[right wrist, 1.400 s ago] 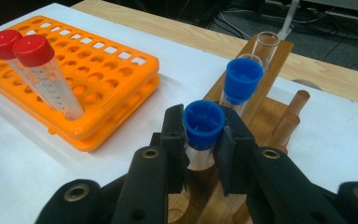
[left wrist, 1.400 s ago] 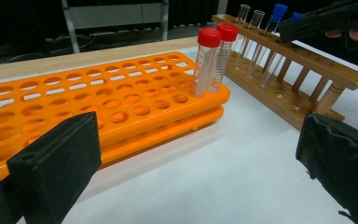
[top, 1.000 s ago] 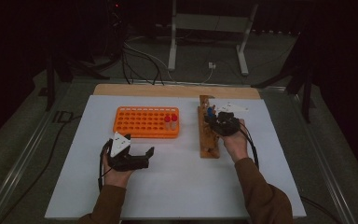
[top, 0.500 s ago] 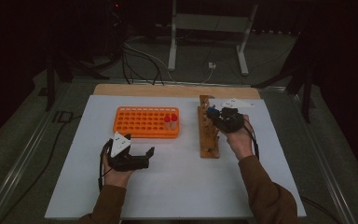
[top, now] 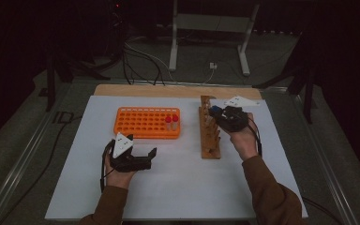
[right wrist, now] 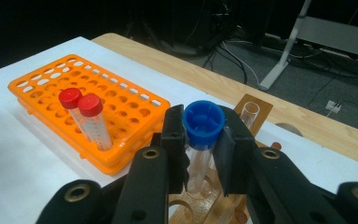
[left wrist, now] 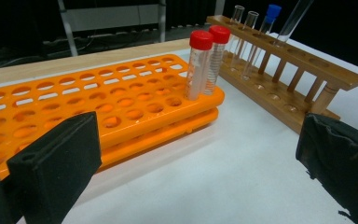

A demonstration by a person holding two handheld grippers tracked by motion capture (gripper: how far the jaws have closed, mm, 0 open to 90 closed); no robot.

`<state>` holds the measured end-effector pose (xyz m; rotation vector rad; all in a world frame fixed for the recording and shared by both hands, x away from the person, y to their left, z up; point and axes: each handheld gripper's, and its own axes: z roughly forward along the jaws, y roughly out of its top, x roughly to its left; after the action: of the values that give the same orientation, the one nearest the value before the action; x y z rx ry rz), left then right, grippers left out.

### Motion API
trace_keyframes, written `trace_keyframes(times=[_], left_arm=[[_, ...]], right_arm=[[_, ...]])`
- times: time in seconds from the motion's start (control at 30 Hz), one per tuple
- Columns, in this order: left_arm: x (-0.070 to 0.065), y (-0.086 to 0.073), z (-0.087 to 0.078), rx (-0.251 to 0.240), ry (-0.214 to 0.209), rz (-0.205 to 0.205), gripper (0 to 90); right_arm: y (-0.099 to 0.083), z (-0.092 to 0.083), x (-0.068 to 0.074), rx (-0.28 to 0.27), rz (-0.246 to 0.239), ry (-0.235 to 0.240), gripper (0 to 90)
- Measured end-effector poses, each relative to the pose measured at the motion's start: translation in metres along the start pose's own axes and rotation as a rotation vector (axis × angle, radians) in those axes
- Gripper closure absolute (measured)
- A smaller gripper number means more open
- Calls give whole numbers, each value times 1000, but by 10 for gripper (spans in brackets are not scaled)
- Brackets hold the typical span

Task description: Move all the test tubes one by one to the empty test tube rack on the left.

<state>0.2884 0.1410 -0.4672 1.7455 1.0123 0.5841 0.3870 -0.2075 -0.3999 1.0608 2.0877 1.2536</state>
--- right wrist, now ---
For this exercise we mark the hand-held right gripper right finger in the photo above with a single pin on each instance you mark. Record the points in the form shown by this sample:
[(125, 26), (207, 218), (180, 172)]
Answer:
[(261, 180)]

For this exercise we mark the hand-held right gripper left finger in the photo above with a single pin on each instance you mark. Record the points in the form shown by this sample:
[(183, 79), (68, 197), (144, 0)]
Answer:
[(149, 186)]

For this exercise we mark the wooden tube rack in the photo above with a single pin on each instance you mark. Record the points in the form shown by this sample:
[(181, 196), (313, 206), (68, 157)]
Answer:
[(205, 210)]

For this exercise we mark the orange tube rack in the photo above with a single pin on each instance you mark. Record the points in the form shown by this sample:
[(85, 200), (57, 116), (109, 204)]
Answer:
[(127, 112)]

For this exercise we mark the blue capped test tube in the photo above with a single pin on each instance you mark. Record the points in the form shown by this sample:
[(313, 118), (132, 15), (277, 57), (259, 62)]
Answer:
[(203, 127)]

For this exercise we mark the red capped test tube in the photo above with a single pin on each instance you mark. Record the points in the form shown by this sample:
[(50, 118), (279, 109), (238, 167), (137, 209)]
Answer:
[(70, 98), (90, 105)]

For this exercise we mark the clear uncapped test tube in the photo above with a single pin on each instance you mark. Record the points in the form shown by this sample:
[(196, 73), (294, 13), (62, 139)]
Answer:
[(249, 115)]

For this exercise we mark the white power plug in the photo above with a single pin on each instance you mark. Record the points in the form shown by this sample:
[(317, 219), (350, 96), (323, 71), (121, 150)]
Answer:
[(333, 106)]

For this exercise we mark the white metal stand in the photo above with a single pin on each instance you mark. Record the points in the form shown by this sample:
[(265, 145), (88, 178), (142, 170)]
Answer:
[(279, 62)]

